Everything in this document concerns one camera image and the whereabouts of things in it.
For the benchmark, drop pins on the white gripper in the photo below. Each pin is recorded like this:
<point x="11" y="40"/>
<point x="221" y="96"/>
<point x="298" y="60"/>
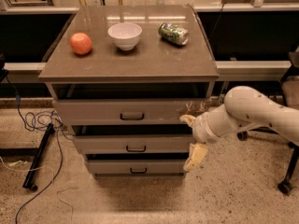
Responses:
<point x="202" y="129"/>

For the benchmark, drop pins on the grey drawer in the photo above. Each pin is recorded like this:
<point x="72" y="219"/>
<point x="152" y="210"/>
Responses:
<point x="124" y="112"/>
<point x="120" y="144"/>
<point x="143" y="167"/>

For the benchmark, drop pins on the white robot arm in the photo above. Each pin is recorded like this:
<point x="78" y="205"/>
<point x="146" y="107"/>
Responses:
<point x="227" y="113"/>

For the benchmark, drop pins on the grey bottom drawer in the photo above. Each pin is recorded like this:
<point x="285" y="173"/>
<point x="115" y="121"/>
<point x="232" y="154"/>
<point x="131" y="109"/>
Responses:
<point x="143" y="167"/>

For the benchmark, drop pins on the grey drawer cabinet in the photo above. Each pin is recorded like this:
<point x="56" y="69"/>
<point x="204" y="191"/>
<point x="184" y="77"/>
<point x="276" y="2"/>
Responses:
<point x="154" y="69"/>

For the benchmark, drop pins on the grey top drawer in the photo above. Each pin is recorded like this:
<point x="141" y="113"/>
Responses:
<point x="124" y="112"/>

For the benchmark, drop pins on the green soda can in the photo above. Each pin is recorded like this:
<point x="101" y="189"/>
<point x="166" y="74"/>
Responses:
<point x="173" y="33"/>

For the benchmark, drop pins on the black office chair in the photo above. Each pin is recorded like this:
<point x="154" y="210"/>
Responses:
<point x="280" y="119"/>

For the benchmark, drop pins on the white ceramic bowl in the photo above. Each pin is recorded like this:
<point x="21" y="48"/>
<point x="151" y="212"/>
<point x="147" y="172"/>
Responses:
<point x="125" y="35"/>

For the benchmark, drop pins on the red apple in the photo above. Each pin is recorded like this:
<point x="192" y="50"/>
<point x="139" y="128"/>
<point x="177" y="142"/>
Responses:
<point x="81" y="43"/>

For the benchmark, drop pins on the black wheeled stand leg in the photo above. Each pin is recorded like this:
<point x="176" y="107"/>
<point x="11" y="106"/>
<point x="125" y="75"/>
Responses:
<point x="29" y="182"/>

